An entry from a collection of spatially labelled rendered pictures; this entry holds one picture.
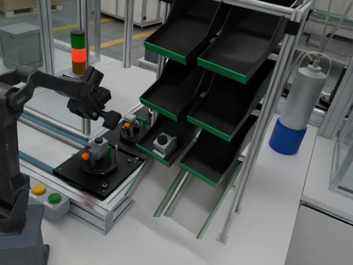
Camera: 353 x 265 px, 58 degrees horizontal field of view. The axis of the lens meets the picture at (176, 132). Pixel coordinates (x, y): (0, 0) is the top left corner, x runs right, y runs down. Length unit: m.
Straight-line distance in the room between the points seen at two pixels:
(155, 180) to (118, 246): 0.25
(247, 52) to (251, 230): 0.72
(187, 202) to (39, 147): 0.72
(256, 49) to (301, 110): 0.85
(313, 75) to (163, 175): 0.86
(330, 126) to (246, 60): 1.29
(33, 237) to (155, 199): 0.38
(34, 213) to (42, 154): 0.48
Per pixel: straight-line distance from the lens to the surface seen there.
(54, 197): 1.15
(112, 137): 1.42
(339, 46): 6.22
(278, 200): 1.46
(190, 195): 1.05
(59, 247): 1.16
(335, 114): 1.99
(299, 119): 1.65
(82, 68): 1.26
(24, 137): 1.54
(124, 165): 1.27
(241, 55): 0.80
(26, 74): 0.80
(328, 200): 1.59
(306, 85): 1.58
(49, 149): 1.46
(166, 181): 1.07
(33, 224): 0.97
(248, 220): 1.32
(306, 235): 1.70
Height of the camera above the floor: 1.79
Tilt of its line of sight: 33 degrees down
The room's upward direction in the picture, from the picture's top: 9 degrees clockwise
